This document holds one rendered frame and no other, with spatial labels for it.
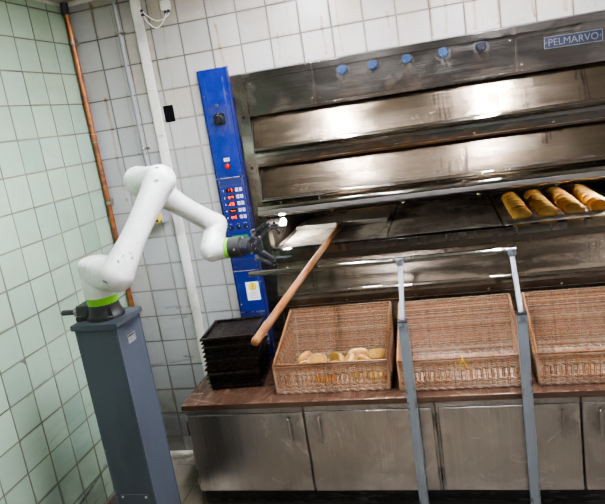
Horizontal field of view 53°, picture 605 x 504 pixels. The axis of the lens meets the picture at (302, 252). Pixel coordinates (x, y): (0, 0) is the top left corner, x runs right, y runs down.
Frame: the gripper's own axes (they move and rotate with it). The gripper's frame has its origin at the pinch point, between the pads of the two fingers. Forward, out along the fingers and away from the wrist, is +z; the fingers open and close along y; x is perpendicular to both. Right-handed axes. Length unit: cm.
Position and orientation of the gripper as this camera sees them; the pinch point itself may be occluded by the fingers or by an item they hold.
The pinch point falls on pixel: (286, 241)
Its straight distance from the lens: 263.7
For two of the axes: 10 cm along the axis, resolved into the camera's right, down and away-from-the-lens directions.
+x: -2.1, 2.5, -9.4
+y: 1.5, 9.6, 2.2
